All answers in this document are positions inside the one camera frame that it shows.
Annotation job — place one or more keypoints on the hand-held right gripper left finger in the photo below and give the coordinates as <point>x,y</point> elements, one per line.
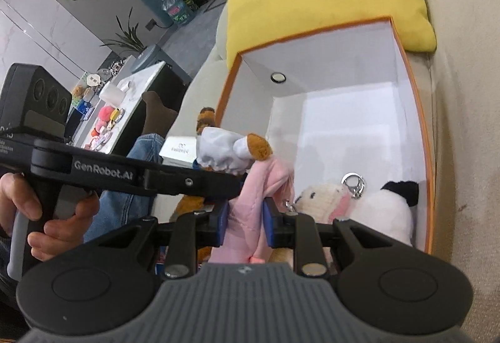
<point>220,224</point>

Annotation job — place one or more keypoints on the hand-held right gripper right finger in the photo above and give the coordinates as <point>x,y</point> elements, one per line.
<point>269,226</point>

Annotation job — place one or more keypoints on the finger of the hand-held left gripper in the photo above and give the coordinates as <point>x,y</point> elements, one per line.
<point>187,183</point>

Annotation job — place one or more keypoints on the white cardboard box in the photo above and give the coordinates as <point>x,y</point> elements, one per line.
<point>177,157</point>

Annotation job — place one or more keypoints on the brown bear plush white outfit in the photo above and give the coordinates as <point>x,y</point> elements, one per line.
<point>222,149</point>

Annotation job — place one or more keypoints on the person's left hand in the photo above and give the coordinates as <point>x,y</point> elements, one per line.
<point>62,233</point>

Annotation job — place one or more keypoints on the cream plush toy pink scarf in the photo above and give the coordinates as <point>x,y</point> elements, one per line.
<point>316,202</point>

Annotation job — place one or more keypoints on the person's leg in jeans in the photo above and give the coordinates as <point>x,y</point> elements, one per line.
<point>134,167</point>

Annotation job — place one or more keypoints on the pink fluffy plush ball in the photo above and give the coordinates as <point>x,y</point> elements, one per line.
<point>104,113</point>

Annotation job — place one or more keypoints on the small yellow toy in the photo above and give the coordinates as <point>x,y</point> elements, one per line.
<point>117,116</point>

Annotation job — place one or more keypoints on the small brown bear plush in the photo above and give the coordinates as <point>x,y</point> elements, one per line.
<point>78,92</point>

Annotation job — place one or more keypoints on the white toilet paper roll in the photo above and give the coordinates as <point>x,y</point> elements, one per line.
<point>111,93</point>

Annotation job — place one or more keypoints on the metal keyring clasp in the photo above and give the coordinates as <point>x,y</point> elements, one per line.
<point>354,183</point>

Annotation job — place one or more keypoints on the white marble coffee table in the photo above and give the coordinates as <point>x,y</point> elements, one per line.
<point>134,93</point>

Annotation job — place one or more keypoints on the white plush toy black ear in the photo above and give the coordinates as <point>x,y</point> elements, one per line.
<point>384,218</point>

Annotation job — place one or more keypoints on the potted leafy plant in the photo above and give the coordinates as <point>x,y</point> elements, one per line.
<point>129,36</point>

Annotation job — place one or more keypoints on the clear water jug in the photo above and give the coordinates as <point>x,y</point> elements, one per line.
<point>176,9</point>

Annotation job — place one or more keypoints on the beige sofa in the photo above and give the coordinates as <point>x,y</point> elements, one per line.
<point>461,132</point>

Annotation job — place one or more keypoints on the wall socket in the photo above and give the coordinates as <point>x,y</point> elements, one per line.
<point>150,24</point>

